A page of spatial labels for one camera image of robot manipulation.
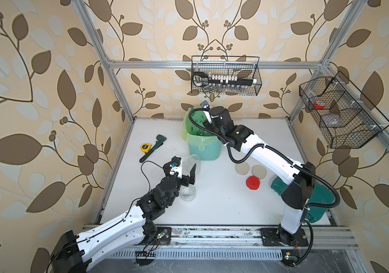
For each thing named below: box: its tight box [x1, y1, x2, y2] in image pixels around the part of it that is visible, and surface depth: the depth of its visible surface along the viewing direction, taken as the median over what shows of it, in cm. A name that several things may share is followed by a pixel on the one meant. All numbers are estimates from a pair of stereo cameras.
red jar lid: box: [245, 175, 260, 190], surface depth 92 cm
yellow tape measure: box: [140, 143, 152, 153], surface depth 106 cm
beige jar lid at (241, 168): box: [234, 161, 250, 176], surface depth 96 cm
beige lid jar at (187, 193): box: [179, 184, 197, 202], surface depth 88 cm
